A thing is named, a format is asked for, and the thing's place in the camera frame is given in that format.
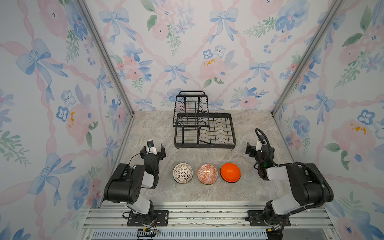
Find orange plastic bowl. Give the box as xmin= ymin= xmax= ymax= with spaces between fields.
xmin=220 ymin=163 xmax=242 ymax=183

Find white patterned lattice bowl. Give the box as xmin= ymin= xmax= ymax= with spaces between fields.
xmin=173 ymin=163 xmax=194 ymax=184

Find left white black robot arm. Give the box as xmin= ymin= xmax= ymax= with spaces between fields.
xmin=104 ymin=140 xmax=166 ymax=226

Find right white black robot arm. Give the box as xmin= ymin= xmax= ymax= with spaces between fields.
xmin=245 ymin=141 xmax=334 ymax=230

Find red orange patterned bowl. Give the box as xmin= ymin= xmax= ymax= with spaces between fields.
xmin=197 ymin=164 xmax=218 ymax=185

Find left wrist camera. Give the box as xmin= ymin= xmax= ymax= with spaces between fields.
xmin=146 ymin=140 xmax=157 ymax=155

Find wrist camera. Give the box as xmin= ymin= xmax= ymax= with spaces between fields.
xmin=255 ymin=141 xmax=263 ymax=151
xmin=146 ymin=140 xmax=157 ymax=155

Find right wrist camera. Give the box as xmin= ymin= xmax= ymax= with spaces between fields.
xmin=255 ymin=141 xmax=263 ymax=151

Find black wire dish rack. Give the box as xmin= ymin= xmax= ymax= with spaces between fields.
xmin=173 ymin=91 xmax=236 ymax=150

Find right black corrugated cable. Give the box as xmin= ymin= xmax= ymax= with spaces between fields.
xmin=254 ymin=128 xmax=328 ymax=208

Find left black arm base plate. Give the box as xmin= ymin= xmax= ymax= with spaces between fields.
xmin=123 ymin=210 xmax=169 ymax=228

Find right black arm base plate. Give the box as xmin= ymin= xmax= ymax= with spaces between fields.
xmin=246 ymin=210 xmax=284 ymax=227

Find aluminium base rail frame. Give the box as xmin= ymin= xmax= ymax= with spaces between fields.
xmin=78 ymin=201 xmax=340 ymax=240

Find left aluminium corner post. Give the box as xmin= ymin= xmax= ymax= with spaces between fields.
xmin=74 ymin=0 xmax=134 ymax=117

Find aluminium corner post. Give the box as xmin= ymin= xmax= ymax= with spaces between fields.
xmin=74 ymin=0 xmax=134 ymax=117
xmin=271 ymin=0 xmax=345 ymax=117

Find right aluminium corner post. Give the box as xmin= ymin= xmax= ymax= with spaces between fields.
xmin=271 ymin=0 xmax=345 ymax=117

